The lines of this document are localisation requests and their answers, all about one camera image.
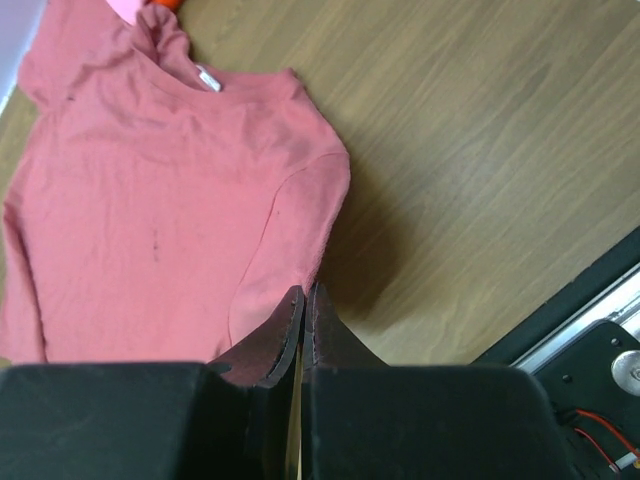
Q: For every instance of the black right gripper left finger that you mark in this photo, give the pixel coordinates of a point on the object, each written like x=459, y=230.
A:
x=231, y=418

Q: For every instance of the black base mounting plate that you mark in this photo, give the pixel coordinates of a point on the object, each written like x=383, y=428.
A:
x=593, y=385

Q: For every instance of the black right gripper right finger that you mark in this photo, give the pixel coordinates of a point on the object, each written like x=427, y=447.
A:
x=365, y=419

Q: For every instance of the dusty red t-shirt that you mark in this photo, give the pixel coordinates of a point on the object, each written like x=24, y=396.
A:
x=161, y=208

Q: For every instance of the folded orange t-shirt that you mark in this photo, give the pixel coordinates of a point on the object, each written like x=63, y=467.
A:
x=173, y=5

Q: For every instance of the folded light pink t-shirt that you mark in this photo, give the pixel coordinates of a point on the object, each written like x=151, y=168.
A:
x=127, y=10

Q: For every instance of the aluminium table frame rail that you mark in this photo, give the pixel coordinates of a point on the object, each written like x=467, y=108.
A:
x=618, y=304

